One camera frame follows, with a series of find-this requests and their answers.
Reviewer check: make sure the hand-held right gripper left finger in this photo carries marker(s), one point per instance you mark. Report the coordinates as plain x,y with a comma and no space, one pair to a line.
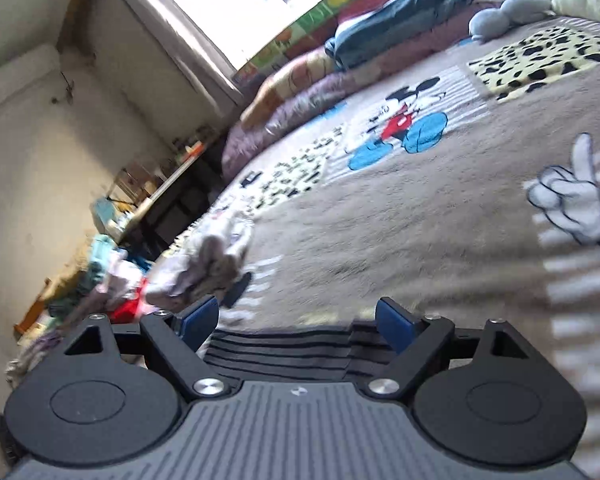
200,322

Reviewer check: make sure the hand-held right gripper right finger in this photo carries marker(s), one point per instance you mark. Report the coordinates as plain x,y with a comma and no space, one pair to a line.
395,325

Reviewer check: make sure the black white striped garment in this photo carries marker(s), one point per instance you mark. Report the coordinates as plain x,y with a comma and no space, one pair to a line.
290,355

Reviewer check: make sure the small pile of pale clothes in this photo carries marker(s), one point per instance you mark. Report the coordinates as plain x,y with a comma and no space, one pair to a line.
205,260

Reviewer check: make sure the cartoon printed blanket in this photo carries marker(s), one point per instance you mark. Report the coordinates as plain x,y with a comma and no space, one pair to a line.
405,220

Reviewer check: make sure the dark wooden desk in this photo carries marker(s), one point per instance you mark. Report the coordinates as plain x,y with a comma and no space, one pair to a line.
180,205

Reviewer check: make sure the cluttered bedside table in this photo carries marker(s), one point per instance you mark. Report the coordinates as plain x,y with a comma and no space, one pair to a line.
135,180

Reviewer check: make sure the purple floral quilt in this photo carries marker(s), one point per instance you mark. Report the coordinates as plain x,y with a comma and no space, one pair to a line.
280,120

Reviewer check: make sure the beige curtain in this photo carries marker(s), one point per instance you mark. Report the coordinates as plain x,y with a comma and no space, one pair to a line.
180,35

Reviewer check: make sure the blue folded blanket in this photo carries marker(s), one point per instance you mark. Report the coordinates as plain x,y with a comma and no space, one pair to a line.
395,20

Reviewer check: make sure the colourful alphabet play mat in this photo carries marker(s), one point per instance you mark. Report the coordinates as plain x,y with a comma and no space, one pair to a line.
320,12

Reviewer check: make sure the light blue plush toy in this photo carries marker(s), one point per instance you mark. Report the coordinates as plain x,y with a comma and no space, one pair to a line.
510,12

